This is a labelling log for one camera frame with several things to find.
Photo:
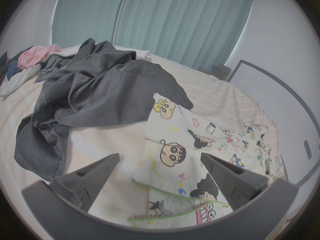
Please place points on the white printed pyjama top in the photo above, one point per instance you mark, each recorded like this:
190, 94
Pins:
175, 139

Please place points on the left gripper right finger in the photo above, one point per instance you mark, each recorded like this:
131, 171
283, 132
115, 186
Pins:
230, 184

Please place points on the pink garment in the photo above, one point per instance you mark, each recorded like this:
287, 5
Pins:
32, 56

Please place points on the dark grey garment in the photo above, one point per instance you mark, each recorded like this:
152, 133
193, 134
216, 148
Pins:
51, 67

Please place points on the black polo shirt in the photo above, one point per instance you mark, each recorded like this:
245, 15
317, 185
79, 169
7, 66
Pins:
105, 89

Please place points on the blue-green curtain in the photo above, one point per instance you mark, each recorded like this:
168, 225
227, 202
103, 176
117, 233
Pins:
162, 21

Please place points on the dark blue garment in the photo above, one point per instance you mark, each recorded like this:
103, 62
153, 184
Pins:
12, 70

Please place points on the grey bedside table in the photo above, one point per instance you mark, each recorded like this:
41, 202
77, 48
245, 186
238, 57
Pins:
217, 71

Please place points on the grey and white garment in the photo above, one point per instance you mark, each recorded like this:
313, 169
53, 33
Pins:
145, 56

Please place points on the bed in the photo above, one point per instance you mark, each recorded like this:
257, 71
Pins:
225, 101

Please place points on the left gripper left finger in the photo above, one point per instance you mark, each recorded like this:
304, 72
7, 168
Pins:
95, 184

